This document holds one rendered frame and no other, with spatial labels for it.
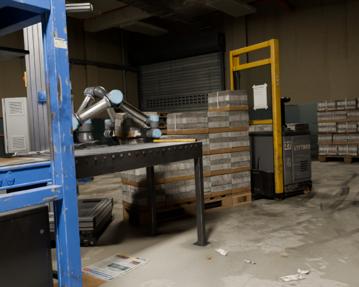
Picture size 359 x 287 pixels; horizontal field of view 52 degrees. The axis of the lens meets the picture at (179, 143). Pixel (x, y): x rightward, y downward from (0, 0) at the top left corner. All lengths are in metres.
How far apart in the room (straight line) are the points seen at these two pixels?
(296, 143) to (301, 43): 5.85
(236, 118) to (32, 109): 2.11
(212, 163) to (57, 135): 2.52
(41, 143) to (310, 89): 7.79
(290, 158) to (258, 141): 0.45
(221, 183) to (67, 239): 2.58
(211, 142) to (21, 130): 1.86
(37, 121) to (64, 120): 1.73
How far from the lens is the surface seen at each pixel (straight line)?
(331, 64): 9.97
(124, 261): 2.72
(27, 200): 1.62
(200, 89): 11.41
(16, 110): 3.44
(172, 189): 3.71
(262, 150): 4.73
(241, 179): 4.27
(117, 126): 3.73
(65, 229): 1.74
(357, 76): 9.72
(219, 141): 4.03
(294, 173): 4.69
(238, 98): 4.23
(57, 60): 1.72
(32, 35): 3.52
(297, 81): 10.17
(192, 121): 3.84
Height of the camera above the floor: 0.94
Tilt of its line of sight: 3 degrees down
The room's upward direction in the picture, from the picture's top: 3 degrees counter-clockwise
